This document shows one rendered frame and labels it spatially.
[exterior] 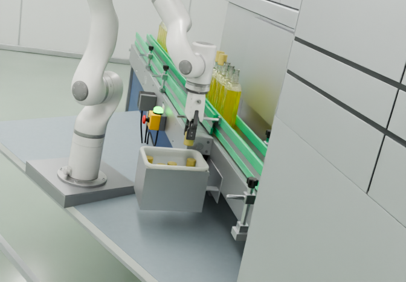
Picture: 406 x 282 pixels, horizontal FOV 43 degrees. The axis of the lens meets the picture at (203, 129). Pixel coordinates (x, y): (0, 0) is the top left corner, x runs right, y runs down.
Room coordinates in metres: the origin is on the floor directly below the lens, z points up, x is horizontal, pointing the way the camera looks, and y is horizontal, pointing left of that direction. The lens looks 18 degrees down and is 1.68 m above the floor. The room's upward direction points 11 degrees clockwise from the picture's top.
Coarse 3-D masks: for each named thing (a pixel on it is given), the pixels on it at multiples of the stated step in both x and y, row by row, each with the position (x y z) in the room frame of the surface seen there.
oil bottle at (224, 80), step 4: (220, 80) 2.00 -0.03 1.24; (224, 80) 1.97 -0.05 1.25; (228, 80) 1.97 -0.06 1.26; (220, 84) 1.99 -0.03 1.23; (224, 84) 1.96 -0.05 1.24; (220, 88) 1.98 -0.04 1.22; (220, 92) 1.97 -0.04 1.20; (220, 96) 1.96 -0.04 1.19; (216, 100) 1.99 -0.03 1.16; (220, 100) 1.96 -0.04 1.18; (216, 104) 1.98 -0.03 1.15; (220, 104) 1.96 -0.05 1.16; (216, 108) 1.98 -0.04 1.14
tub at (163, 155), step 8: (144, 152) 1.70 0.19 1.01; (152, 152) 1.76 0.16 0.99; (160, 152) 1.76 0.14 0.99; (168, 152) 1.77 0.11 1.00; (176, 152) 1.78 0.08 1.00; (184, 152) 1.79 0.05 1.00; (192, 152) 1.80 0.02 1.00; (144, 160) 1.63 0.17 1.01; (160, 160) 1.76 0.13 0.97; (168, 160) 1.77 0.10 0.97; (176, 160) 1.78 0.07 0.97; (184, 160) 1.79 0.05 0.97; (200, 160) 1.74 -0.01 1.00; (168, 168) 1.62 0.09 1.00; (176, 168) 1.62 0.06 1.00; (184, 168) 1.63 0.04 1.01; (192, 168) 1.64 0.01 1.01; (200, 168) 1.64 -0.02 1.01
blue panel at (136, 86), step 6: (132, 78) 3.43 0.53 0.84; (132, 84) 3.40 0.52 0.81; (138, 84) 3.17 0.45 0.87; (132, 90) 3.36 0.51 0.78; (138, 90) 3.14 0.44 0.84; (144, 114) 2.83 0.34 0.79; (162, 132) 2.34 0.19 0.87; (162, 138) 2.32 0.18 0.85; (168, 138) 2.21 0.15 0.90; (156, 144) 2.41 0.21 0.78; (162, 144) 2.30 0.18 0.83; (168, 144) 2.19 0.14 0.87
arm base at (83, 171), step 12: (72, 144) 1.83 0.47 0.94; (84, 144) 1.80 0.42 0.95; (96, 144) 1.82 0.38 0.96; (72, 156) 1.81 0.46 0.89; (84, 156) 1.80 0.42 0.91; (96, 156) 1.83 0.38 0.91; (60, 168) 1.86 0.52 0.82; (72, 168) 1.81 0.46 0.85; (84, 168) 1.80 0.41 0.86; (96, 168) 1.83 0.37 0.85; (72, 180) 1.79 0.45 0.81; (84, 180) 1.80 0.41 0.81; (96, 180) 1.84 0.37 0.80
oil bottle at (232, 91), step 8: (224, 88) 1.94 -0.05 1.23; (232, 88) 1.91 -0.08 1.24; (240, 88) 1.92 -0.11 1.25; (224, 96) 1.93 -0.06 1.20; (232, 96) 1.91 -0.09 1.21; (224, 104) 1.91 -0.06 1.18; (232, 104) 1.91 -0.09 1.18; (224, 112) 1.90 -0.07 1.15; (232, 112) 1.91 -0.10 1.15; (232, 120) 1.91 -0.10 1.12; (232, 128) 1.92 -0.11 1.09
